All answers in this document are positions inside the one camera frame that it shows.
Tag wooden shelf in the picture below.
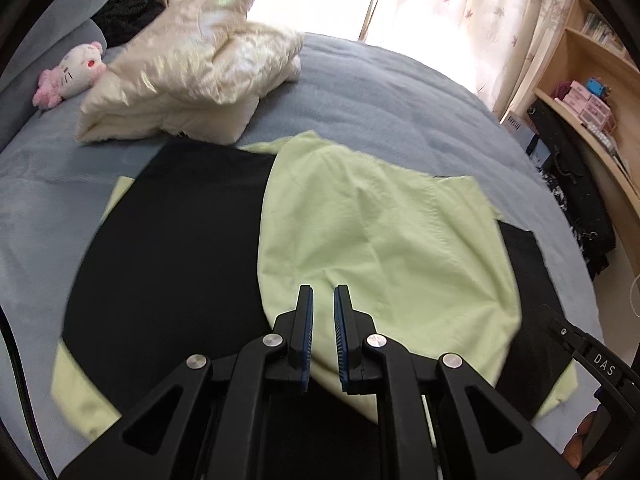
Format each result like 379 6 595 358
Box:
532 0 640 223

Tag grey-blue pillow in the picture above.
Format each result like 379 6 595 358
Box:
0 0 126 151

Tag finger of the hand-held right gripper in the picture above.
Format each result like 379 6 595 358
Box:
539 304 587 361

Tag person's right hand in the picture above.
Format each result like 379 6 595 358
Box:
561 405 601 467

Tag black cable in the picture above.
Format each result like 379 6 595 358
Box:
0 310 57 480

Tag black knit cloth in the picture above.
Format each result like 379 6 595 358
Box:
92 0 166 48

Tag pink storage boxes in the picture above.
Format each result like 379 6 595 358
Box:
567 80 614 129

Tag green and black jacket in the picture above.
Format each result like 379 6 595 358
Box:
50 130 579 480

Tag row of books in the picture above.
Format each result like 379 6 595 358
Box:
582 10 629 54

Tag blue and white box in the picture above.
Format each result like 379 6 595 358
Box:
525 132 552 166

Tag black instrument bag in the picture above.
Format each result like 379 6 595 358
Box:
527 100 617 281

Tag white and pink plush toy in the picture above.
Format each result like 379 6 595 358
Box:
32 41 107 110

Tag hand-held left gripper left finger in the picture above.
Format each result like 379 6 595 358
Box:
59 284 315 480

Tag black and white patterned cloth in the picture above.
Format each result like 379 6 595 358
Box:
542 170 610 281

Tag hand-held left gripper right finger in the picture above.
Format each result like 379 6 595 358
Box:
333 284 581 480

